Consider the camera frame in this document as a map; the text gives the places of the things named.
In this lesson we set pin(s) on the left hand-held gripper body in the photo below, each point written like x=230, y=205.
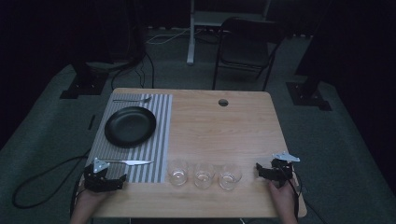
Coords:
x=95, y=181

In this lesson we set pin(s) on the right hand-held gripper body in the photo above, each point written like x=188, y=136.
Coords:
x=281, y=169

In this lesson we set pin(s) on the person's left hand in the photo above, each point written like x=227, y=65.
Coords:
x=91, y=200

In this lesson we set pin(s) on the person's right hand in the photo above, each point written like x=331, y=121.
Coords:
x=282, y=199

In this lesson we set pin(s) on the silver knife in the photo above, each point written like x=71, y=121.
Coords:
x=130, y=162

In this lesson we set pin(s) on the clear drinking glass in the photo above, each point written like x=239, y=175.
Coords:
x=229, y=179
x=204, y=177
x=177, y=174

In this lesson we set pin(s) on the grey striped placemat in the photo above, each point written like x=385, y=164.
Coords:
x=134, y=140

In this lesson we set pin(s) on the black plate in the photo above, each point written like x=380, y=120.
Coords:
x=130, y=126

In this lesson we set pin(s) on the small black floor object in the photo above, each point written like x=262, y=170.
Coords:
x=91, y=122

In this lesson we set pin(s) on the silver fork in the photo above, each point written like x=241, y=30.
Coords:
x=132, y=100

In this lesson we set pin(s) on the black stand with base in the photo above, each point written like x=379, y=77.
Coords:
x=308, y=93
x=85, y=82

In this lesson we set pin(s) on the black folding chair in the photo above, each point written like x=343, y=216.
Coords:
x=246, y=49

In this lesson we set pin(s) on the white metal desk frame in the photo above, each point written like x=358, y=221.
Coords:
x=214, y=18

